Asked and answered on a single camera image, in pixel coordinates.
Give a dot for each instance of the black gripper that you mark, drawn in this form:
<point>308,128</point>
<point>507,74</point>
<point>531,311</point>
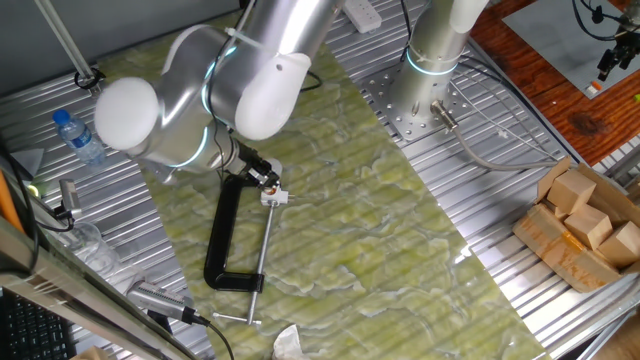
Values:
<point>247,160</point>

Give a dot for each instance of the white light bulb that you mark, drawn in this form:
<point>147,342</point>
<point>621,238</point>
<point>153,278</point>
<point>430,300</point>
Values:
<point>274,166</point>

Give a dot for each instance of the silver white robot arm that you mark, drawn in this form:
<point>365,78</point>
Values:
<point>200,100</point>

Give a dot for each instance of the black C-clamp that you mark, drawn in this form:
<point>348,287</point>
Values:
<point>220,235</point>

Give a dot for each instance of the green marble pattern mat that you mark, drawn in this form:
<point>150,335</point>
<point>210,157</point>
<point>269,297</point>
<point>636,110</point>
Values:
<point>350,225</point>

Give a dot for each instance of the crumpled white tissue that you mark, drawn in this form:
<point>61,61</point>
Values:
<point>287,345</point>

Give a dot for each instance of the white power strip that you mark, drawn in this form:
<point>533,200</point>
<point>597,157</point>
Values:
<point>362,15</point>

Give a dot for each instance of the clear water bottle blue cap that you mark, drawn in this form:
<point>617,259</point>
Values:
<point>80,139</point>

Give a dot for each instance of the grey triangular sheet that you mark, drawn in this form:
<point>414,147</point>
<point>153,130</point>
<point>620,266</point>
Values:
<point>27,160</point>

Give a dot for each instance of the small cardboard box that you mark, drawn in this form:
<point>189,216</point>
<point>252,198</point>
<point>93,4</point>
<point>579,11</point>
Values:
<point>90,354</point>

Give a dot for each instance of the metal tripod pole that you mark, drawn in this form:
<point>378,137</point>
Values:
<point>62,37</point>

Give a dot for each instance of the orange tube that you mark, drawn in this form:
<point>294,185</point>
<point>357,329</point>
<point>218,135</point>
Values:
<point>9,200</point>

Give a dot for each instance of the black keyboard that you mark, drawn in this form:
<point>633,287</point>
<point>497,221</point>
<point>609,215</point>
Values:
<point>30,330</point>

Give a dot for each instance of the wooden block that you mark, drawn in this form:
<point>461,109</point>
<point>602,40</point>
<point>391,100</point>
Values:
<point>570,192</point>
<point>556,210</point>
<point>589,226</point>
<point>620,245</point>

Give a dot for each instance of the large cardboard box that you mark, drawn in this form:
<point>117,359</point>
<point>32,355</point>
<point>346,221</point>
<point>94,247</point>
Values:
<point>560,255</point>

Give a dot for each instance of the brown wooden table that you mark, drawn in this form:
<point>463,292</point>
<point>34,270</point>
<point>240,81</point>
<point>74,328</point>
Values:
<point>565,115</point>

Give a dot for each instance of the grey pad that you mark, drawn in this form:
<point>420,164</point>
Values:
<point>555,45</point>

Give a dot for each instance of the small orange white item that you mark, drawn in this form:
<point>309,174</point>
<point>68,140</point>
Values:
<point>594,87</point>

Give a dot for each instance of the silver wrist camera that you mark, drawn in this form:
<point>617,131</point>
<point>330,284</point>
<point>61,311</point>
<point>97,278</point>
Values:
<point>162,174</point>

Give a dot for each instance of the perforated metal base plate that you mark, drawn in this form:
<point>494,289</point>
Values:
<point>380,95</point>

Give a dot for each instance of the silver ribbed camera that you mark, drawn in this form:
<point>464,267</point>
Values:
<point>155,300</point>

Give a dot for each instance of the silver camera with black mount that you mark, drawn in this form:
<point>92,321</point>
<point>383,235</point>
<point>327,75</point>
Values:
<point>69,195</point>

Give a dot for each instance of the aluminium frame bar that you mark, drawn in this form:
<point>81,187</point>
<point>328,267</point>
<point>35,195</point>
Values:
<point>75,295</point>

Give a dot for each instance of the aluminium profile rail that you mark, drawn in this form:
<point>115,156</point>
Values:
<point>610,335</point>

